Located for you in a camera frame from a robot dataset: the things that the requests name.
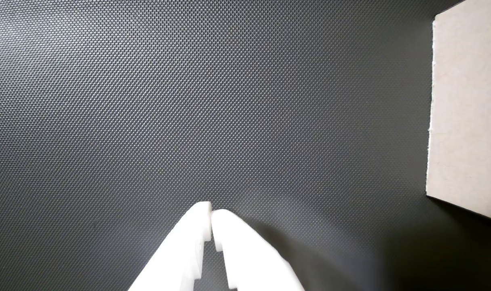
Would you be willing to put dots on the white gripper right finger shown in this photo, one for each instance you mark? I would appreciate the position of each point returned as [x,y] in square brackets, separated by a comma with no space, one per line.
[249,262]

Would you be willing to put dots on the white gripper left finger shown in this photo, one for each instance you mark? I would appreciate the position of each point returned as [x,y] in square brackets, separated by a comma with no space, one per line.
[180,250]

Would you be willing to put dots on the small open cardboard box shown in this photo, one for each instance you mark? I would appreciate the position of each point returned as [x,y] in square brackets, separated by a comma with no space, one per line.
[468,101]

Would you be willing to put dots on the dark grey textured mat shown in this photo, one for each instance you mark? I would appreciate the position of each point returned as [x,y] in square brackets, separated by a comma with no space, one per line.
[148,121]

